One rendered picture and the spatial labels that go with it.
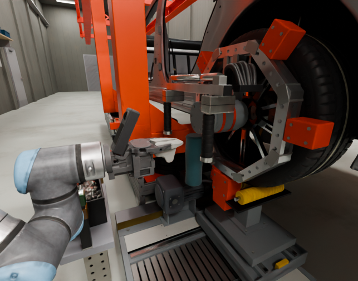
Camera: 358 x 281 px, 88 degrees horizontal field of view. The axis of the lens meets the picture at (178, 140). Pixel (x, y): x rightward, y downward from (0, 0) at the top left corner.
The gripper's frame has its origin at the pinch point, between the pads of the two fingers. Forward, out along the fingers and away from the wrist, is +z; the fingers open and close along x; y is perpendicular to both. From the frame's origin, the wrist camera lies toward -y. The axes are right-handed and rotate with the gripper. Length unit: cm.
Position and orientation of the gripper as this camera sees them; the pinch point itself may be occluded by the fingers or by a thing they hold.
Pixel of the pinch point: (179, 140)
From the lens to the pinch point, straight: 53.0
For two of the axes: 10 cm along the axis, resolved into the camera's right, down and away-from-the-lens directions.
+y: 0.0, 9.5, 3.1
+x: 4.2, 2.8, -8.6
